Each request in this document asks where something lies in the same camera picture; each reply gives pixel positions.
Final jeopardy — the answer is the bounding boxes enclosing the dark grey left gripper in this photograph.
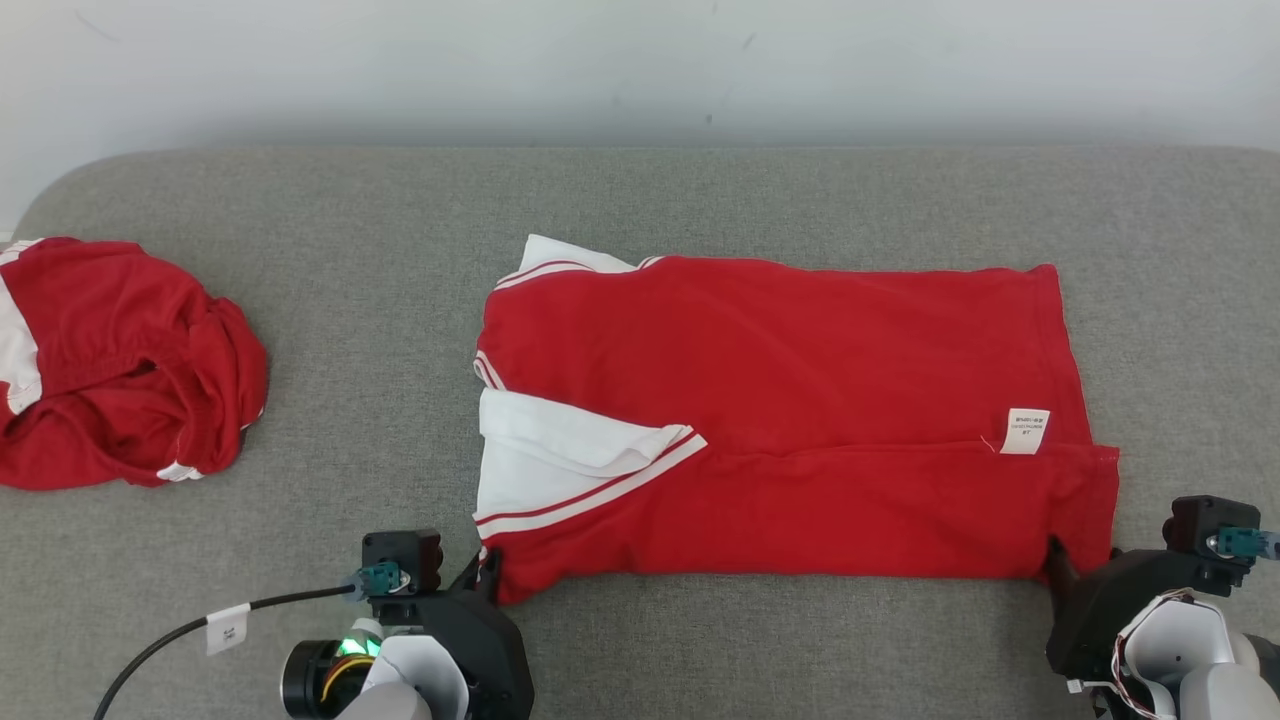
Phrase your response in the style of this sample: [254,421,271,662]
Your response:
[380,548,534,720]

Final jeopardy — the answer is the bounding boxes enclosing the red shorts with white stripe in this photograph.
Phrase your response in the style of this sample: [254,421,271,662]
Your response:
[0,237,269,491]

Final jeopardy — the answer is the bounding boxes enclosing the red shirt with white collar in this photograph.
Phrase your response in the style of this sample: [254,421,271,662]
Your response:
[472,233,1121,606]

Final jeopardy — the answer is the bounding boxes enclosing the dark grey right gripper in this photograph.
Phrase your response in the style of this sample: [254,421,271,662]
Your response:
[1045,536,1217,683]

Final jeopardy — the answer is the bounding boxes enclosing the grey fabric sofa seat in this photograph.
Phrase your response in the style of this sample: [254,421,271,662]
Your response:
[0,147,1280,720]

